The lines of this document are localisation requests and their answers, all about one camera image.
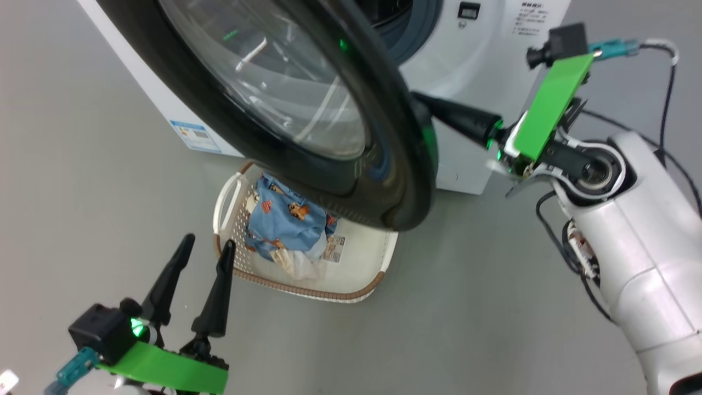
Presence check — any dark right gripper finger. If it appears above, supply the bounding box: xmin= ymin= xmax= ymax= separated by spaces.
xmin=411 ymin=91 xmax=504 ymax=150

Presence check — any left gripper body green plate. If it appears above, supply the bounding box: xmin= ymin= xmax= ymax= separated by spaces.
xmin=98 ymin=323 xmax=229 ymax=395

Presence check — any right gripper body green plate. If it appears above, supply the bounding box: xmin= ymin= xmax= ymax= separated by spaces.
xmin=486 ymin=53 xmax=597 ymax=179

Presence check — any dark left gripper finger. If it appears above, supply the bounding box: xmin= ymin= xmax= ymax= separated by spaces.
xmin=191 ymin=239 xmax=237 ymax=339
xmin=141 ymin=233 xmax=196 ymax=328

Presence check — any black round glass washer door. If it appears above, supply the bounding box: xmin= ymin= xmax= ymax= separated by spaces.
xmin=96 ymin=0 xmax=439 ymax=232

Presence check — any blue cartoon print garment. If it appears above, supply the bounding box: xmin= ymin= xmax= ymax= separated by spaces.
xmin=244 ymin=173 xmax=338 ymax=263

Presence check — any white front-load washing machine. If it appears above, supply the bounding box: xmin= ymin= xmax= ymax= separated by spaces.
xmin=77 ymin=0 xmax=571 ymax=195

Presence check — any grey rubber door gasket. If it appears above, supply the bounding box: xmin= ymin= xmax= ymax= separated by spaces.
xmin=373 ymin=0 xmax=444 ymax=67

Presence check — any cream perforated basket brown rim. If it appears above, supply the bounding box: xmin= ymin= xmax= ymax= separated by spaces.
xmin=213 ymin=161 xmax=399 ymax=303

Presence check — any printed instruction text label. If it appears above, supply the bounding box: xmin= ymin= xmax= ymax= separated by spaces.
xmin=513 ymin=0 xmax=549 ymax=37

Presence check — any paper product label sticker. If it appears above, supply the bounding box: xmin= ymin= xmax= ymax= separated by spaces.
xmin=324 ymin=235 xmax=347 ymax=263

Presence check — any blue white energy label sticker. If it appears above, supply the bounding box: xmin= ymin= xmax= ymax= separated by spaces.
xmin=169 ymin=120 xmax=222 ymax=154

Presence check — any right camera cable teal plug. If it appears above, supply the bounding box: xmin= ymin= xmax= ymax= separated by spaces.
xmin=588 ymin=37 xmax=702 ymax=217

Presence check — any camera cable teal plug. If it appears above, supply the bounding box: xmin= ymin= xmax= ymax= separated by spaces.
xmin=44 ymin=347 xmax=102 ymax=395
xmin=588 ymin=37 xmax=702 ymax=217

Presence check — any left camera cable teal plug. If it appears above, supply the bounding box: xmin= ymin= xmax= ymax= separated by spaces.
xmin=44 ymin=347 xmax=102 ymax=395

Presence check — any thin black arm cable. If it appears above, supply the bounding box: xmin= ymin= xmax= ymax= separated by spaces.
xmin=536 ymin=191 xmax=615 ymax=324

